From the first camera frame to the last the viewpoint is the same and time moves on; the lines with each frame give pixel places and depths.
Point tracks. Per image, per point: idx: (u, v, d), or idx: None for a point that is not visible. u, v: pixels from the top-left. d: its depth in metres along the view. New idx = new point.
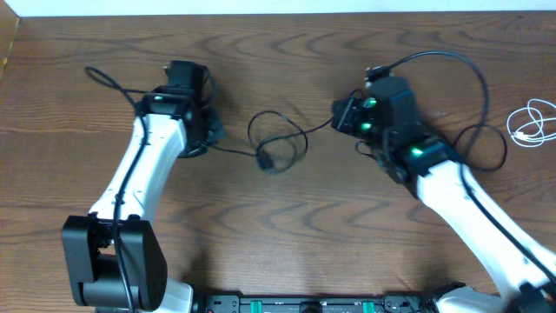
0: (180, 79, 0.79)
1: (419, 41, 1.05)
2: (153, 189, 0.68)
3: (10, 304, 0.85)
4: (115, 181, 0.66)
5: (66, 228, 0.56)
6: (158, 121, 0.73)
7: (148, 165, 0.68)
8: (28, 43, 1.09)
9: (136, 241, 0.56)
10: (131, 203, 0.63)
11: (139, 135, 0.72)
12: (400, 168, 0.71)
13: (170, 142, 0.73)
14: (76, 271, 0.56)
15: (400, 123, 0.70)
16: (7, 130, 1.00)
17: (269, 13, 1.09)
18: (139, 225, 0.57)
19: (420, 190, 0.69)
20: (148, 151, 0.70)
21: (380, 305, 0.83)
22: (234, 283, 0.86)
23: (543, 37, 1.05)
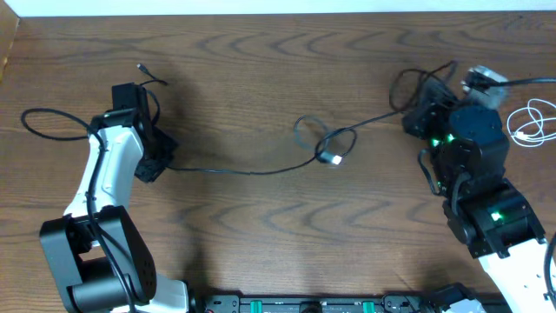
0: (125, 100, 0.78)
1: (419, 41, 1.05)
2: (123, 183, 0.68)
3: (10, 303, 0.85)
4: (82, 185, 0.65)
5: (43, 232, 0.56)
6: (113, 130, 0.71)
7: (111, 164, 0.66)
8: (28, 43, 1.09)
9: (115, 225, 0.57)
10: (103, 196, 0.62)
11: (95, 146, 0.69)
12: (468, 225, 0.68)
13: (129, 145, 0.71)
14: (62, 275, 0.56)
15: (483, 171, 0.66)
16: (7, 129, 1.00)
17: (269, 13, 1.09)
18: (114, 210, 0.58)
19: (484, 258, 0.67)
20: (108, 156, 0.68)
21: (380, 305, 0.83)
22: (234, 283, 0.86)
23: (543, 36, 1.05)
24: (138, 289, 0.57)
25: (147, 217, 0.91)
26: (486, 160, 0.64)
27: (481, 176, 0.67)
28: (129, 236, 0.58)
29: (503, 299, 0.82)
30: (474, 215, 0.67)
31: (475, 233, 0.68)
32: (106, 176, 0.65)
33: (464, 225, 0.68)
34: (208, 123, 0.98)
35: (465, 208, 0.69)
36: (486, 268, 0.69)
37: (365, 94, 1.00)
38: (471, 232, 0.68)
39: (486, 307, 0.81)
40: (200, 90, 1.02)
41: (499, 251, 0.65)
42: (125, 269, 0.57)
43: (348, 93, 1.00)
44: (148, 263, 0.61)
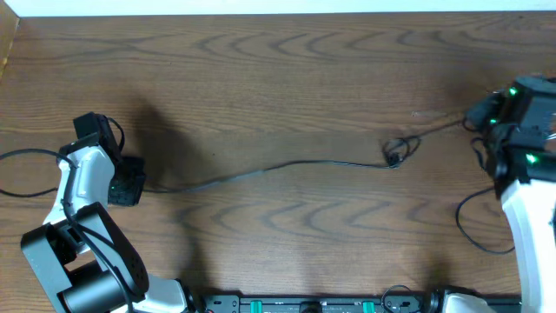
0: (86, 126, 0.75)
1: (419, 41, 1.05)
2: (99, 190, 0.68)
3: (10, 303, 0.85)
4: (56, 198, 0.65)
5: (24, 240, 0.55)
6: (82, 151, 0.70)
7: (83, 175, 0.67)
8: (28, 43, 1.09)
9: (95, 220, 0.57)
10: (81, 201, 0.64)
11: (62, 167, 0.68)
12: (501, 163, 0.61)
13: (100, 163, 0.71)
14: (50, 281, 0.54)
15: (531, 124, 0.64)
16: (8, 129, 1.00)
17: (270, 13, 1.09)
18: (89, 207, 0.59)
19: (508, 195, 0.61)
20: (80, 170, 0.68)
21: (380, 305, 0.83)
22: (234, 283, 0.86)
23: (543, 37, 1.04)
24: (129, 281, 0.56)
25: (147, 217, 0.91)
26: (539, 109, 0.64)
27: (530, 128, 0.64)
28: (109, 229, 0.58)
29: (503, 299, 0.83)
30: (509, 151, 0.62)
31: (506, 171, 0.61)
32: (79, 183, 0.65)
33: (499, 161, 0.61)
34: (208, 123, 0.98)
35: (504, 150, 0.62)
36: (505, 203, 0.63)
37: (366, 94, 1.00)
38: (502, 172, 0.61)
39: None
40: (200, 90, 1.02)
41: (520, 180, 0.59)
42: (115, 262, 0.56)
43: (349, 93, 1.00)
44: (136, 259, 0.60)
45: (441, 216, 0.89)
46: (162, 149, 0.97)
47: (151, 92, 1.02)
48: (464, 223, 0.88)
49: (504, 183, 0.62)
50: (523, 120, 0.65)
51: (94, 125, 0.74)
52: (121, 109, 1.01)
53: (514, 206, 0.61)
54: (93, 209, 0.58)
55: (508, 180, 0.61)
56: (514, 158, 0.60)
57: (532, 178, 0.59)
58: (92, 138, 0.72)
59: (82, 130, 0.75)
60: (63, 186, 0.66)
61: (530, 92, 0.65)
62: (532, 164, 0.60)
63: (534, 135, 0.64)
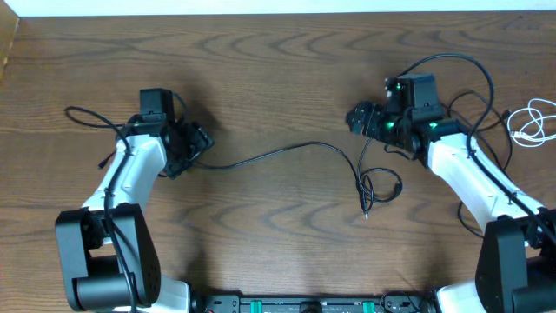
0: (151, 106, 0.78)
1: (419, 41, 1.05)
2: (142, 188, 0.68)
3: (10, 303, 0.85)
4: (103, 183, 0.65)
5: (57, 222, 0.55)
6: (142, 137, 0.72)
7: (134, 168, 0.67)
8: (27, 44, 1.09)
9: (129, 223, 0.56)
10: (122, 195, 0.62)
11: (121, 147, 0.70)
12: (414, 137, 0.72)
13: (152, 156, 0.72)
14: (73, 268, 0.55)
15: (422, 103, 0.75)
16: (7, 130, 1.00)
17: (269, 13, 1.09)
18: (129, 208, 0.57)
19: (429, 157, 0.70)
20: (132, 160, 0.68)
21: (380, 305, 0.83)
22: (234, 283, 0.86)
23: (542, 36, 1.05)
24: (142, 292, 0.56)
25: (147, 217, 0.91)
26: (421, 89, 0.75)
27: (422, 105, 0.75)
28: (140, 236, 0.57)
29: None
30: (417, 126, 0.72)
31: (420, 145, 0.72)
32: (128, 176, 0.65)
33: (412, 137, 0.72)
34: (208, 123, 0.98)
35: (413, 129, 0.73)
36: (434, 169, 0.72)
37: (365, 95, 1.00)
38: (417, 145, 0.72)
39: None
40: (200, 90, 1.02)
41: (433, 140, 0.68)
42: (132, 269, 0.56)
43: (348, 93, 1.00)
44: (152, 267, 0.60)
45: (441, 216, 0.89)
46: None
47: None
48: (464, 223, 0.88)
49: (420, 154, 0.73)
50: (415, 102, 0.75)
51: (161, 112, 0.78)
52: (122, 109, 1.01)
53: (441, 166, 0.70)
54: (132, 213, 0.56)
55: (423, 151, 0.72)
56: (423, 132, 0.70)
57: (442, 136, 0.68)
58: (160, 127, 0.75)
59: (147, 111, 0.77)
60: (114, 173, 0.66)
61: (408, 81, 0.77)
62: (434, 129, 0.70)
63: (429, 110, 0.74)
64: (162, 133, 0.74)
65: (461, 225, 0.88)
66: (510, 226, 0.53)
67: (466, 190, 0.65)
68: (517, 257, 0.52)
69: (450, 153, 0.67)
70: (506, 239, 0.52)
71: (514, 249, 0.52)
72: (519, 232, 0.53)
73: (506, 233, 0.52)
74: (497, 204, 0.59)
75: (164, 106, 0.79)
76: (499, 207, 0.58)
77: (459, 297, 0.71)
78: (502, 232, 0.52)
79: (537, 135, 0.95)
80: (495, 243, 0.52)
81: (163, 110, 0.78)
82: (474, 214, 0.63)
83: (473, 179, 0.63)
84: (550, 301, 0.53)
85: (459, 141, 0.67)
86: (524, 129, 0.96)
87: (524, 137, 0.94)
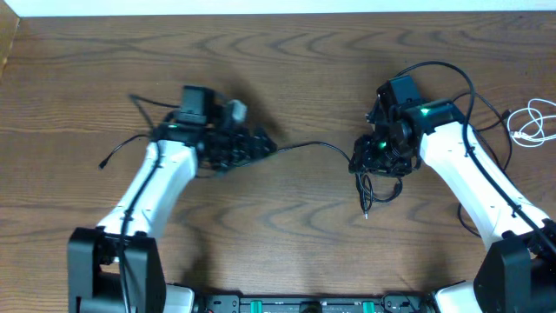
0: (192, 106, 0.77)
1: (419, 41, 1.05)
2: (165, 205, 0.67)
3: (10, 303, 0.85)
4: (125, 199, 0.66)
5: (72, 238, 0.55)
6: (174, 146, 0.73)
7: (159, 186, 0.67)
8: (27, 43, 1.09)
9: (141, 259, 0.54)
10: (141, 218, 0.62)
11: (152, 157, 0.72)
12: (405, 124, 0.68)
13: (181, 169, 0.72)
14: (78, 286, 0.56)
15: (406, 98, 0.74)
16: (7, 130, 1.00)
17: (270, 13, 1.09)
18: (144, 240, 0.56)
19: (421, 149, 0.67)
20: (159, 173, 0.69)
21: (380, 305, 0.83)
22: (234, 283, 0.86)
23: (542, 36, 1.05)
24: None
25: None
26: (401, 85, 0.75)
27: (406, 100, 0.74)
28: (148, 272, 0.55)
29: None
30: (407, 113, 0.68)
31: (411, 131, 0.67)
32: (148, 197, 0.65)
33: (400, 123, 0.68)
34: None
35: (404, 117, 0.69)
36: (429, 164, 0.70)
37: (365, 95, 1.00)
38: (407, 133, 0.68)
39: None
40: None
41: (426, 131, 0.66)
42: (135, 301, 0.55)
43: (348, 93, 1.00)
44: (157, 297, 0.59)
45: (441, 216, 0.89)
46: None
47: (152, 92, 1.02)
48: (464, 223, 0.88)
49: (411, 143, 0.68)
50: (398, 99, 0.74)
51: (200, 113, 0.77)
52: (122, 109, 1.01)
53: (437, 163, 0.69)
54: (147, 249, 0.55)
55: (414, 137, 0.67)
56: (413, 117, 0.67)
57: (436, 128, 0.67)
58: (195, 132, 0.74)
59: (187, 109, 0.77)
60: (137, 189, 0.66)
61: (386, 86, 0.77)
62: (426, 114, 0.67)
63: (413, 103, 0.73)
64: (195, 139, 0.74)
65: (462, 225, 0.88)
66: (514, 245, 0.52)
67: (465, 192, 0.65)
68: (519, 273, 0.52)
69: (450, 152, 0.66)
70: (512, 258, 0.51)
71: (518, 273, 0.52)
72: (524, 249, 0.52)
73: (511, 251, 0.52)
74: (499, 214, 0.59)
75: (206, 107, 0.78)
76: (502, 217, 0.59)
77: (459, 300, 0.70)
78: (506, 250, 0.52)
79: (537, 135, 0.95)
80: (499, 261, 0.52)
81: (202, 111, 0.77)
82: (471, 215, 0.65)
83: (474, 185, 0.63)
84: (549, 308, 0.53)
85: (458, 137, 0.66)
86: (524, 130, 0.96)
87: (524, 137, 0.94)
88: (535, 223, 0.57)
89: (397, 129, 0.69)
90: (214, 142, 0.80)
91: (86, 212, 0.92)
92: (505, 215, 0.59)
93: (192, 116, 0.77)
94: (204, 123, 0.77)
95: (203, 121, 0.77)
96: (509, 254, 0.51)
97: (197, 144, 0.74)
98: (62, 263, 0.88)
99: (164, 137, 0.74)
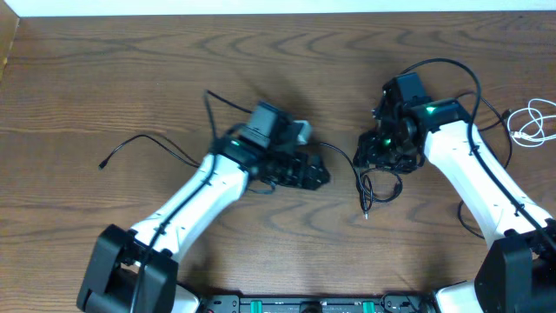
0: (260, 124, 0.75)
1: (419, 41, 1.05)
2: (198, 227, 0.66)
3: (10, 303, 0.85)
4: (166, 207, 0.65)
5: (102, 236, 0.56)
6: (227, 164, 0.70)
7: (202, 206, 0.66)
8: (28, 44, 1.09)
9: (160, 280, 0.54)
10: (173, 236, 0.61)
11: (205, 169, 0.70)
12: (410, 123, 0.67)
13: (228, 191, 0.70)
14: (93, 281, 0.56)
15: (412, 96, 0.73)
16: (7, 129, 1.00)
17: (270, 13, 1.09)
18: (168, 262, 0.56)
19: (427, 147, 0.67)
20: (206, 190, 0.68)
21: (380, 305, 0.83)
22: (234, 283, 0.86)
23: (542, 36, 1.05)
24: None
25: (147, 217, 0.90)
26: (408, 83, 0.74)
27: (413, 98, 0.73)
28: (162, 295, 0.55)
29: None
30: (413, 111, 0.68)
31: (416, 129, 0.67)
32: (188, 215, 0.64)
33: (406, 122, 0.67)
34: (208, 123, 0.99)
35: (410, 116, 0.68)
36: (436, 163, 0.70)
37: (365, 95, 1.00)
38: (413, 130, 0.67)
39: None
40: (200, 90, 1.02)
41: (432, 130, 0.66)
42: None
43: (348, 93, 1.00)
44: None
45: (441, 216, 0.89)
46: (162, 151, 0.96)
47: (152, 92, 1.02)
48: (464, 223, 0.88)
49: (416, 141, 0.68)
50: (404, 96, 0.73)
51: (265, 135, 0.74)
52: (122, 109, 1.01)
53: (443, 162, 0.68)
54: (168, 271, 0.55)
55: (420, 136, 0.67)
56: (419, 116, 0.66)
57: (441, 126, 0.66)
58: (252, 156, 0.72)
59: (254, 128, 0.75)
60: (182, 202, 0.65)
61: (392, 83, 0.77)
62: (431, 113, 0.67)
63: (419, 100, 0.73)
64: (249, 163, 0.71)
65: (462, 225, 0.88)
66: (515, 243, 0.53)
67: (469, 191, 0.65)
68: (521, 274, 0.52)
69: (454, 152, 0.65)
70: (512, 256, 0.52)
71: (520, 276, 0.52)
72: (525, 250, 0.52)
73: (512, 251, 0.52)
74: (502, 213, 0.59)
75: (273, 129, 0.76)
76: (505, 216, 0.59)
77: (459, 299, 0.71)
78: (508, 249, 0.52)
79: (538, 135, 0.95)
80: (501, 259, 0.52)
81: (268, 135, 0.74)
82: (475, 215, 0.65)
83: (478, 183, 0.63)
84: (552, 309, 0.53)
85: (462, 136, 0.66)
86: (524, 130, 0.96)
87: (524, 137, 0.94)
88: (539, 223, 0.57)
89: (402, 127, 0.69)
90: (271, 165, 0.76)
91: (86, 212, 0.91)
92: (507, 214, 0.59)
93: (256, 135, 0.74)
94: (267, 147, 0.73)
95: (266, 146, 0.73)
96: (511, 252, 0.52)
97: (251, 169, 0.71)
98: (62, 263, 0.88)
99: (222, 152, 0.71)
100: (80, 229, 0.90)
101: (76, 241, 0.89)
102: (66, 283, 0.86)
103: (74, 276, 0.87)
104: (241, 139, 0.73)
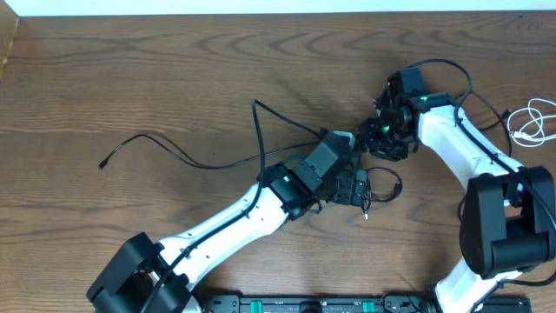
0: (317, 162, 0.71)
1: (419, 41, 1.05)
2: (224, 257, 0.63)
3: (9, 303, 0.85)
4: (200, 227, 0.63)
5: (134, 241, 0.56)
6: (270, 201, 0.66)
7: (234, 239, 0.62)
8: (27, 43, 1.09)
9: (170, 305, 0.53)
10: (195, 263, 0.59)
11: (248, 198, 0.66)
12: (406, 110, 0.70)
13: (264, 229, 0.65)
14: (109, 280, 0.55)
15: (412, 89, 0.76)
16: (7, 129, 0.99)
17: (270, 12, 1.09)
18: (184, 292, 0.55)
19: (419, 128, 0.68)
20: (241, 223, 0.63)
21: (380, 305, 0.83)
22: (234, 283, 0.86)
23: (542, 36, 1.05)
24: None
25: (147, 217, 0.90)
26: (410, 76, 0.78)
27: (411, 90, 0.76)
28: None
29: (503, 299, 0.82)
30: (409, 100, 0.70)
31: (411, 118, 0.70)
32: (216, 243, 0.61)
33: (403, 110, 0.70)
34: (208, 123, 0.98)
35: (407, 104, 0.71)
36: (423, 140, 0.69)
37: (365, 94, 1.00)
38: (408, 119, 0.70)
39: (487, 307, 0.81)
40: (200, 90, 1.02)
41: (422, 112, 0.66)
42: None
43: (348, 93, 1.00)
44: None
45: (442, 216, 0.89)
46: (162, 151, 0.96)
47: (152, 92, 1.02)
48: None
49: (411, 129, 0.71)
50: (405, 88, 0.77)
51: (319, 176, 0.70)
52: (122, 109, 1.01)
53: (427, 135, 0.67)
54: (180, 301, 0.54)
55: (414, 125, 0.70)
56: (413, 104, 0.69)
57: (431, 109, 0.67)
58: (298, 197, 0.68)
59: (309, 163, 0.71)
60: (215, 227, 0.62)
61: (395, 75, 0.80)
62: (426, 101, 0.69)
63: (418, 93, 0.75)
64: (293, 203, 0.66)
65: None
66: (492, 181, 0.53)
67: (451, 155, 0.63)
68: (497, 209, 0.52)
69: (437, 121, 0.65)
70: (487, 191, 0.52)
71: (493, 205, 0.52)
72: (499, 189, 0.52)
73: (487, 189, 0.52)
74: (479, 164, 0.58)
75: (327, 170, 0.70)
76: (482, 167, 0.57)
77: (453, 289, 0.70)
78: (483, 188, 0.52)
79: (538, 135, 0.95)
80: (476, 197, 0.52)
81: (323, 177, 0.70)
82: (460, 178, 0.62)
83: (459, 144, 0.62)
84: (532, 254, 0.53)
85: (444, 108, 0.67)
86: (524, 130, 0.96)
87: (524, 137, 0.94)
88: (512, 168, 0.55)
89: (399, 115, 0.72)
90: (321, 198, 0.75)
91: (85, 212, 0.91)
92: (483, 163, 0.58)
93: (311, 174, 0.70)
94: (316, 190, 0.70)
95: (315, 189, 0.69)
96: (484, 186, 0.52)
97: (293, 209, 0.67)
98: (62, 263, 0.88)
99: (269, 185, 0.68)
100: (80, 229, 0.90)
101: (76, 241, 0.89)
102: (66, 283, 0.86)
103: (74, 276, 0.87)
104: (294, 176, 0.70)
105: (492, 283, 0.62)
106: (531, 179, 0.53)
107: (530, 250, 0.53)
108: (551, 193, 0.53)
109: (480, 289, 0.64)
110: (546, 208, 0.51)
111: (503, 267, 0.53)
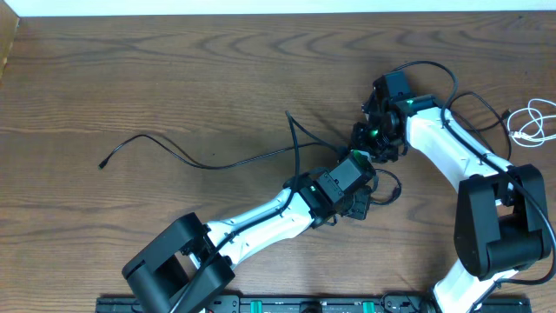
0: (341, 176, 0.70)
1: (419, 41, 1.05)
2: (254, 251, 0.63)
3: (9, 304, 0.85)
4: (241, 216, 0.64)
5: (184, 218, 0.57)
6: (301, 205, 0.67)
7: (270, 233, 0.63)
8: (27, 44, 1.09)
9: (215, 283, 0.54)
10: (237, 248, 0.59)
11: (281, 198, 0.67)
12: (393, 115, 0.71)
13: (293, 230, 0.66)
14: (152, 255, 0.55)
15: (398, 91, 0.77)
16: (7, 129, 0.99)
17: (270, 13, 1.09)
18: (228, 271, 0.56)
19: (407, 132, 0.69)
20: (276, 220, 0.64)
21: (380, 305, 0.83)
22: (235, 283, 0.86)
23: (542, 36, 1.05)
24: None
25: (147, 217, 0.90)
26: (395, 78, 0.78)
27: (398, 93, 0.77)
28: (207, 299, 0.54)
29: (503, 300, 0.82)
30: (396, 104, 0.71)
31: (399, 123, 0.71)
32: (256, 233, 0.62)
33: (390, 115, 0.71)
34: (208, 123, 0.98)
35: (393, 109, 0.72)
36: (413, 143, 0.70)
37: (365, 94, 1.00)
38: (396, 123, 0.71)
39: (487, 307, 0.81)
40: (200, 90, 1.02)
41: (410, 116, 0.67)
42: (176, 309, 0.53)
43: (348, 93, 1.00)
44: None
45: (442, 216, 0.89)
46: (163, 151, 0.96)
47: (152, 92, 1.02)
48: None
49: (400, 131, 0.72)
50: (391, 91, 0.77)
51: (341, 189, 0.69)
52: (122, 110, 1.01)
53: (418, 139, 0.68)
54: (224, 280, 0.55)
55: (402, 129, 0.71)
56: (400, 108, 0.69)
57: (418, 112, 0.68)
58: (324, 206, 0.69)
59: (334, 176, 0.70)
60: (254, 220, 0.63)
61: (380, 79, 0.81)
62: (412, 104, 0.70)
63: (404, 96, 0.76)
64: (318, 212, 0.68)
65: None
66: (482, 184, 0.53)
67: (442, 158, 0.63)
68: (488, 213, 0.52)
69: (425, 125, 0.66)
70: (478, 195, 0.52)
71: (481, 207, 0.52)
72: (489, 188, 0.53)
73: (478, 189, 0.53)
74: (469, 166, 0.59)
75: (349, 188, 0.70)
76: (472, 168, 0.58)
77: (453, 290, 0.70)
78: (473, 188, 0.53)
79: (538, 135, 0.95)
80: (467, 198, 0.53)
81: (345, 191, 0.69)
82: (452, 182, 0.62)
83: (448, 147, 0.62)
84: (526, 252, 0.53)
85: (432, 111, 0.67)
86: (524, 130, 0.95)
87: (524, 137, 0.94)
88: (500, 168, 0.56)
89: (387, 119, 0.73)
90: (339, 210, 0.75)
91: (85, 213, 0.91)
92: (471, 166, 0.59)
93: (334, 186, 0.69)
94: (338, 203, 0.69)
95: (337, 202, 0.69)
96: (475, 190, 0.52)
97: (317, 218, 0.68)
98: (62, 263, 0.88)
99: (299, 190, 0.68)
100: (80, 229, 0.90)
101: (76, 241, 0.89)
102: (67, 283, 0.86)
103: (75, 275, 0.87)
104: (318, 186, 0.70)
105: (490, 283, 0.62)
106: (520, 177, 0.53)
107: (524, 248, 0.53)
108: (540, 190, 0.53)
109: (479, 289, 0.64)
110: (538, 205, 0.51)
111: (499, 267, 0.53)
